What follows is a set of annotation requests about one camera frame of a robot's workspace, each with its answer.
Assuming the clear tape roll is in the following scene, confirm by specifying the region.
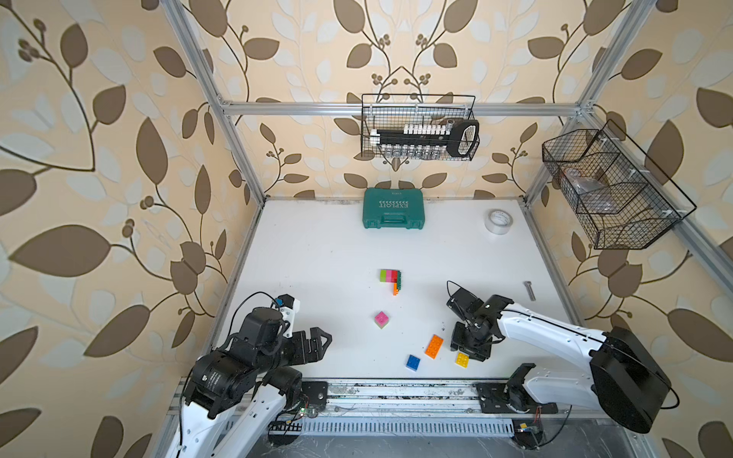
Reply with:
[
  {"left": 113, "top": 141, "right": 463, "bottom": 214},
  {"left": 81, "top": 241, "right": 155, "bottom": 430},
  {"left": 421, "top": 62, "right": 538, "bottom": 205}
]
[{"left": 484, "top": 209, "right": 513, "bottom": 236}]

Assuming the long orange lego brick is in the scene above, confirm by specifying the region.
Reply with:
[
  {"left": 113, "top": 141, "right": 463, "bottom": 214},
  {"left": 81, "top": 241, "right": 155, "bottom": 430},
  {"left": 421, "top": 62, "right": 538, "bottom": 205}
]
[{"left": 424, "top": 335, "right": 444, "bottom": 360}]

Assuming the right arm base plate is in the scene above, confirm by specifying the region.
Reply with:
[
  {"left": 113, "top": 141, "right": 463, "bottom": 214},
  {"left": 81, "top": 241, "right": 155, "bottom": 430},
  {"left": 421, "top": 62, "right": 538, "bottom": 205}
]
[{"left": 475, "top": 383, "right": 559, "bottom": 415}]

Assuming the black wire basket back wall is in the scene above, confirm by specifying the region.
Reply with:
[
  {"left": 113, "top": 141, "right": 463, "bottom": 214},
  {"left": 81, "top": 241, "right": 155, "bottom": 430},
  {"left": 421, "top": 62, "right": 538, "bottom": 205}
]
[{"left": 360, "top": 93, "right": 480, "bottom": 161}]

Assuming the black wire basket right wall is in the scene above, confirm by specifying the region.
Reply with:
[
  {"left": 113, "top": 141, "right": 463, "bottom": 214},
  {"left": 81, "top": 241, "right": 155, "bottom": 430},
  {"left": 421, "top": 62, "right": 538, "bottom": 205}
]
[{"left": 542, "top": 119, "right": 697, "bottom": 250}]

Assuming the black white tool in basket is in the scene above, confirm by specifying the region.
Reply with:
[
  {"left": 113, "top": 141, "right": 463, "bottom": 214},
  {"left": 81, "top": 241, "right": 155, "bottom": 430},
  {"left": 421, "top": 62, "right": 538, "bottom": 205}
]
[{"left": 366, "top": 119, "right": 480, "bottom": 161}]

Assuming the green plastic tool case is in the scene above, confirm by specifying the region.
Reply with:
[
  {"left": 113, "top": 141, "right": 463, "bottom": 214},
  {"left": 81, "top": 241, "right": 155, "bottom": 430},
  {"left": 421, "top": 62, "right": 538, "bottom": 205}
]
[{"left": 362, "top": 188, "right": 426, "bottom": 230}]

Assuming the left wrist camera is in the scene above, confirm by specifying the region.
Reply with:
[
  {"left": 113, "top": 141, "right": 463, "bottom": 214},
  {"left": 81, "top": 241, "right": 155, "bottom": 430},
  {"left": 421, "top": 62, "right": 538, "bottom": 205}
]
[{"left": 276, "top": 294, "right": 301, "bottom": 339}]

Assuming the silver bolt on table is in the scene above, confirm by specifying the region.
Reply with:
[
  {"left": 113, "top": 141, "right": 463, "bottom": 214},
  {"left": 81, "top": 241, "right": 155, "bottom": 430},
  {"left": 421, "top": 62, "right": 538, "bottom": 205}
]
[{"left": 523, "top": 281, "right": 536, "bottom": 302}]

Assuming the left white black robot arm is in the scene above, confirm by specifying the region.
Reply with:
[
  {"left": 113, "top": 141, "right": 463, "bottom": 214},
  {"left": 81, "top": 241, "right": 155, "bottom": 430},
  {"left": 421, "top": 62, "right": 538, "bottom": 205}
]
[{"left": 165, "top": 306, "right": 332, "bottom": 457}]

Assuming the yellow lego brick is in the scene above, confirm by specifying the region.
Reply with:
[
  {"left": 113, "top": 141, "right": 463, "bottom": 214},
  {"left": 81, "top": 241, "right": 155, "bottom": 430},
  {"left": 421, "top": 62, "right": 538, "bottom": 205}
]
[{"left": 455, "top": 352, "right": 470, "bottom": 368}]

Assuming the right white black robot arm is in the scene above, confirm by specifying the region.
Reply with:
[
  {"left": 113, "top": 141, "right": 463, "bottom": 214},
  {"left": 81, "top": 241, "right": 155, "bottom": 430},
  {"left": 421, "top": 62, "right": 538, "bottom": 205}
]
[{"left": 447, "top": 282, "right": 675, "bottom": 434}]

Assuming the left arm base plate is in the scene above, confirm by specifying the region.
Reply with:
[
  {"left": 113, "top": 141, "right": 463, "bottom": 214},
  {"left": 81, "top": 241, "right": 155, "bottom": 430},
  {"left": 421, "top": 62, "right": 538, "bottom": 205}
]
[{"left": 284, "top": 381, "right": 328, "bottom": 413}]

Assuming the black wire basket wall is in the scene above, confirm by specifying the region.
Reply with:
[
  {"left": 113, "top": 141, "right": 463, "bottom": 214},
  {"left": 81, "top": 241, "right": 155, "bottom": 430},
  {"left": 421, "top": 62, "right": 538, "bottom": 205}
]
[
  {"left": 360, "top": 93, "right": 480, "bottom": 161},
  {"left": 542, "top": 119, "right": 697, "bottom": 250}
]

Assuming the blue lego brick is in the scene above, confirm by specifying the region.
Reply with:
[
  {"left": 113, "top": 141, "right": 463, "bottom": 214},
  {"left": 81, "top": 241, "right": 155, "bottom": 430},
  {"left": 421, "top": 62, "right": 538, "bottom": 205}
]
[{"left": 406, "top": 355, "right": 421, "bottom": 372}]

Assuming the plastic bag in basket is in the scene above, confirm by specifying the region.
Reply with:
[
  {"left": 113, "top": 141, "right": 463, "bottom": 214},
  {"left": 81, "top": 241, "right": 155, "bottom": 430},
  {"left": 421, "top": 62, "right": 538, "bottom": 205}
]
[{"left": 564, "top": 168, "right": 617, "bottom": 215}]

